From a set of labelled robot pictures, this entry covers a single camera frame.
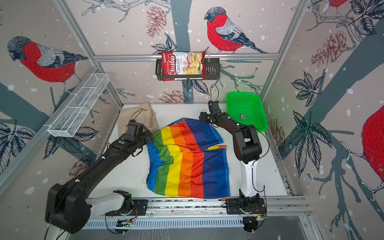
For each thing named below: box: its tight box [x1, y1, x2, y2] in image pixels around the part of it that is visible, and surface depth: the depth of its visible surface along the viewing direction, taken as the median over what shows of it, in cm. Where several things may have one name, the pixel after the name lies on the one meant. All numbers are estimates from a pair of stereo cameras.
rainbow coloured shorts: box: [147, 118, 231, 200], surface depth 89 cm
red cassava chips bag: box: [161, 50, 208, 82], surface depth 90 cm
